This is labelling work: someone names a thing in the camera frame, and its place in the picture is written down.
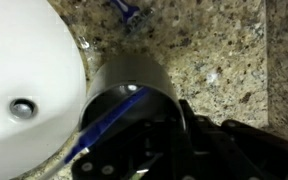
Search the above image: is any blue toothbrush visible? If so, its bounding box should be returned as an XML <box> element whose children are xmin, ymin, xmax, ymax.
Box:
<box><xmin>38</xmin><ymin>85</ymin><xmax>152</xmax><ymax>180</ymax></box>

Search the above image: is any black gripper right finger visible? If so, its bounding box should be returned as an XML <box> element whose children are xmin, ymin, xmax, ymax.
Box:
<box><xmin>178</xmin><ymin>99</ymin><xmax>288</xmax><ymax>180</ymax></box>

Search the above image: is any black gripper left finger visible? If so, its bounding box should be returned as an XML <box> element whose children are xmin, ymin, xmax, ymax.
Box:
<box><xmin>71</xmin><ymin>116</ymin><xmax>195</xmax><ymax>180</ymax></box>

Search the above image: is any blue razor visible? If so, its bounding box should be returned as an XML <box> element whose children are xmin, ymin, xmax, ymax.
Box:
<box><xmin>110</xmin><ymin>0</ymin><xmax>155</xmax><ymax>34</ymax></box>

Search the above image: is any silver metal cup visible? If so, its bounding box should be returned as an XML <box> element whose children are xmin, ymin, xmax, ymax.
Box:
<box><xmin>78</xmin><ymin>54</ymin><xmax>188</xmax><ymax>134</ymax></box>

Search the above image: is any white oval sink basin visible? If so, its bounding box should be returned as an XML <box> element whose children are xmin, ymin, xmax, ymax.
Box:
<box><xmin>0</xmin><ymin>0</ymin><xmax>88</xmax><ymax>180</ymax></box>

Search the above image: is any metal sink drain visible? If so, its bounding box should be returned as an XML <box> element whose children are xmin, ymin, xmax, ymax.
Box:
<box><xmin>8</xmin><ymin>97</ymin><xmax>39</xmax><ymax>120</ymax></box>

